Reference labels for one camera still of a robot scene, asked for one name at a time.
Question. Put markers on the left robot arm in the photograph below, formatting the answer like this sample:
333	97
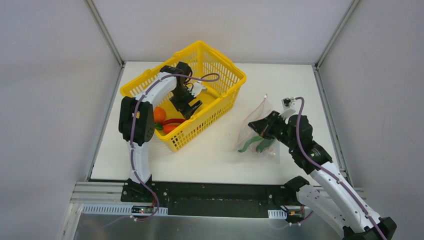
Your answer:
136	118

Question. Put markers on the white slotted cable duct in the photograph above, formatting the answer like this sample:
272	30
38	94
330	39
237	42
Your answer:
123	209

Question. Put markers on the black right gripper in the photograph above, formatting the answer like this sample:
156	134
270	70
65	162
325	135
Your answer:
272	122

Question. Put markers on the red chili pepper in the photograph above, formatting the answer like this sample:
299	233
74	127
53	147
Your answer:
173	121

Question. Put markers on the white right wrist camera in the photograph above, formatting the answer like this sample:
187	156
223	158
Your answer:
288	108

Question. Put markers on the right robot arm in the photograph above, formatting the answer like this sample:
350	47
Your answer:
344	210

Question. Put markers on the dark green cucumber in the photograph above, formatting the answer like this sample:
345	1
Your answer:
264	145

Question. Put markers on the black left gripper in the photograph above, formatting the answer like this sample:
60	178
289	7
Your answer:
185	103

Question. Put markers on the green chili pepper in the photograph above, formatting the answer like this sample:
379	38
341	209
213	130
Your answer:
249	142

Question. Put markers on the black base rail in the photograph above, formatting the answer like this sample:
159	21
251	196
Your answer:
215	199

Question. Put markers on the orange tangerine with leaf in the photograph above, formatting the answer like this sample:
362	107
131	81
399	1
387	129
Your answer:
159	115

